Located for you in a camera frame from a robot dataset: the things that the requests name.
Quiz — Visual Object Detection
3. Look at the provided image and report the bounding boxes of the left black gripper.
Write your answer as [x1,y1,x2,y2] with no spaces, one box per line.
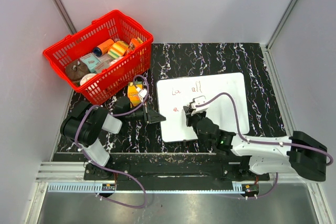
[125,101,165,124]

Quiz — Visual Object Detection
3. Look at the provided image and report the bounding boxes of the white whiteboard black frame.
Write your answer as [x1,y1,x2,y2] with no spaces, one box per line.
[155,72,250,143]

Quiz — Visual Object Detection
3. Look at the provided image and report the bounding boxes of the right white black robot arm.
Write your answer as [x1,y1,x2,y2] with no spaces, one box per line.
[183,105,330,182]

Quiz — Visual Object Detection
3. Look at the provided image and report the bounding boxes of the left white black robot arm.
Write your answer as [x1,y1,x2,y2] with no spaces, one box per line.
[60,97,166,180]

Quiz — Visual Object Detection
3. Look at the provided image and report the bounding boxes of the stacked colourful sponge pack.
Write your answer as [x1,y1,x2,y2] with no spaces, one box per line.
[127,81,143,108]

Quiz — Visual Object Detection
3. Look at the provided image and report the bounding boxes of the pink white packet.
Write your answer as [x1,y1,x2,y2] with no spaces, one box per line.
[94,54,123,73]

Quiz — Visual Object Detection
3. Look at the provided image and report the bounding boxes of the orange snack box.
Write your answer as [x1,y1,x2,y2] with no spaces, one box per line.
[127,37,143,54]

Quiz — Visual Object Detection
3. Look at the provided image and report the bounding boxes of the red plastic shopping basket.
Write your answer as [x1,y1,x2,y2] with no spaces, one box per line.
[43,10,154,105]

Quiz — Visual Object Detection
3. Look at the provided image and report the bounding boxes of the white round container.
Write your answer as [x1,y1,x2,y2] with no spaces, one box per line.
[79,73,96,86]

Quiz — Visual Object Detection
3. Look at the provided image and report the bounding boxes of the teal small box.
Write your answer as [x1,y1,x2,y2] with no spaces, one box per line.
[80,53,100,73]

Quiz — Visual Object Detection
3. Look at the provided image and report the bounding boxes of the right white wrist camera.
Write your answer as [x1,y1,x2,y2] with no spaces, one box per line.
[190,95,209,115]

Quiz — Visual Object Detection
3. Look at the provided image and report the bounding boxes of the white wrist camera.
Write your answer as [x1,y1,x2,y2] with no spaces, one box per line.
[136,87,148,103]
[190,95,209,115]

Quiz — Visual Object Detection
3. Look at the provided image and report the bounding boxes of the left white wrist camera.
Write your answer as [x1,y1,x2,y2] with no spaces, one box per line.
[136,87,148,103]

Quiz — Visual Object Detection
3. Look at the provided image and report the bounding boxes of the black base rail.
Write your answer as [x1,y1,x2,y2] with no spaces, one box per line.
[83,153,271,183]

